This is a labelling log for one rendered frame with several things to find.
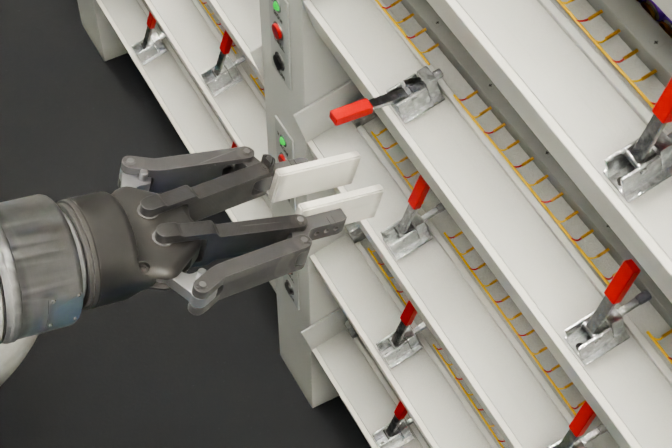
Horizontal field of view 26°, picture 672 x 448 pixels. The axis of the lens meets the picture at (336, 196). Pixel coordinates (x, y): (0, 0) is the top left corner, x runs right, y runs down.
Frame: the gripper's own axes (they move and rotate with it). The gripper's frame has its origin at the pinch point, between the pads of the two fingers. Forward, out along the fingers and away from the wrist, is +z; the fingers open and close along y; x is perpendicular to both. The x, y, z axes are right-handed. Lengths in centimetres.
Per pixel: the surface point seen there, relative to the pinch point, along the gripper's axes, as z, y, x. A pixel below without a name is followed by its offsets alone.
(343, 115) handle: 8.4, -10.5, -4.1
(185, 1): 28, -68, -43
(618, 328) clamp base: 16.7, 16.6, -2.6
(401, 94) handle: 14.0, -10.7, -3.3
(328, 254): 26, -25, -44
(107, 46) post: 33, -96, -76
